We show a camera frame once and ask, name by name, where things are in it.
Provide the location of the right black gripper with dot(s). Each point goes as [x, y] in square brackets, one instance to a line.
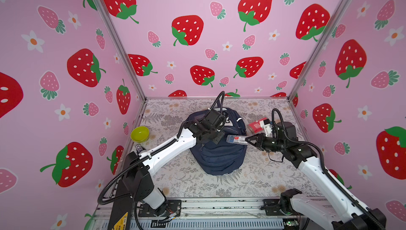
[256, 144]

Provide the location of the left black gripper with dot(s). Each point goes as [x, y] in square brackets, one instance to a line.
[220, 134]

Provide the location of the red small card pack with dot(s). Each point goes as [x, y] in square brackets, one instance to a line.
[257, 126]

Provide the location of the navy blue student backpack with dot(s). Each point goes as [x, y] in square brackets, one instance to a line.
[224, 157]

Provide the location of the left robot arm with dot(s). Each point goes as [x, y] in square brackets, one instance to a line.
[137, 177]

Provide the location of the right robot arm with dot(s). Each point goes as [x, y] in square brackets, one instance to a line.
[347, 213]

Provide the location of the green lid clear jar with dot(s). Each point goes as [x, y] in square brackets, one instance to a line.
[140, 134]

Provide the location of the small dark snack packet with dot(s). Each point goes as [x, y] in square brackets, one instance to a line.
[139, 148]

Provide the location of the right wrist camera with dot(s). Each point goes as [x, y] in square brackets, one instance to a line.
[268, 129]

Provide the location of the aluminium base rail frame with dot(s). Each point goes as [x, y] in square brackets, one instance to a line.
[247, 213]

